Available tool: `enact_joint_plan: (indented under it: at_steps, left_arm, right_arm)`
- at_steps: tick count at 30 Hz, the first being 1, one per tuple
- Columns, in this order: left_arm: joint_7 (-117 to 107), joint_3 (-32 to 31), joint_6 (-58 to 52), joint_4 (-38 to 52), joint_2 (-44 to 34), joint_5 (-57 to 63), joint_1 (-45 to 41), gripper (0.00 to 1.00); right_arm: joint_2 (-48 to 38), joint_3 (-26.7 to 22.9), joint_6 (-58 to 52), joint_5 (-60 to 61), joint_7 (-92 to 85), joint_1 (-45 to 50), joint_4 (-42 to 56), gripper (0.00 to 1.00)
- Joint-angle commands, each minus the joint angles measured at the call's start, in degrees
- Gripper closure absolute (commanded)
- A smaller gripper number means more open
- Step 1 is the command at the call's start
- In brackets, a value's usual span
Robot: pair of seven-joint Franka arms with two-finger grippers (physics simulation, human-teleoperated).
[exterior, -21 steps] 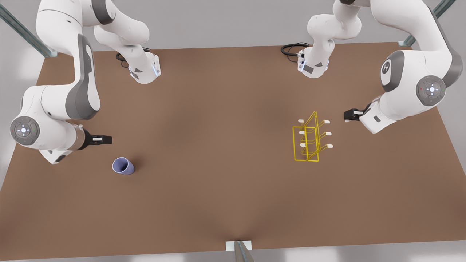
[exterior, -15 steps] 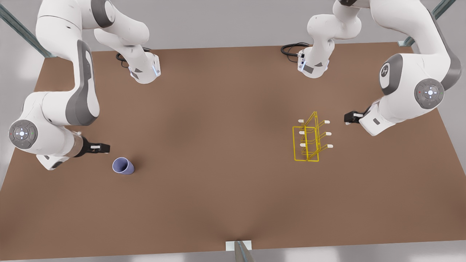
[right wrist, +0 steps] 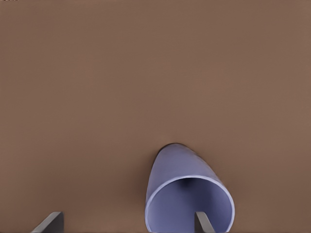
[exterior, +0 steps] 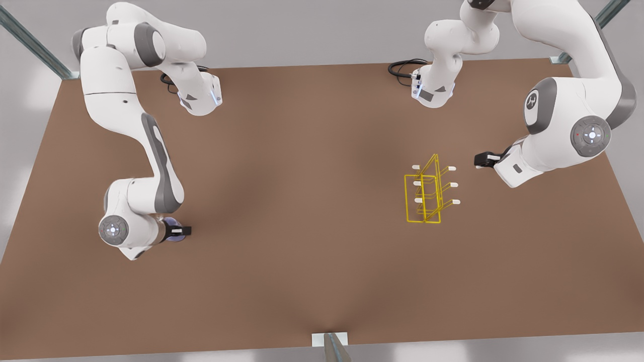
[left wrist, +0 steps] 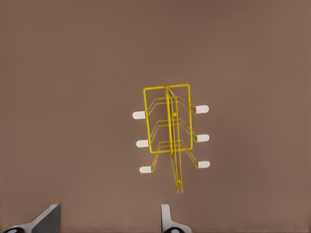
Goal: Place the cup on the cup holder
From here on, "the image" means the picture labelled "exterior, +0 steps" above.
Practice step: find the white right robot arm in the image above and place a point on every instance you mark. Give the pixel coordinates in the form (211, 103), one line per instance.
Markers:
(108, 100)

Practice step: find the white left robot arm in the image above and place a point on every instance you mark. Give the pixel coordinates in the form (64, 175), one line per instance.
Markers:
(563, 115)

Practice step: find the silver frame post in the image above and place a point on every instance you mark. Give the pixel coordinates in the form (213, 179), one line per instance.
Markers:
(333, 348)
(35, 48)
(598, 22)

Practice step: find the purple blue cup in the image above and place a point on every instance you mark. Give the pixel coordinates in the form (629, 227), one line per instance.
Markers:
(172, 239)

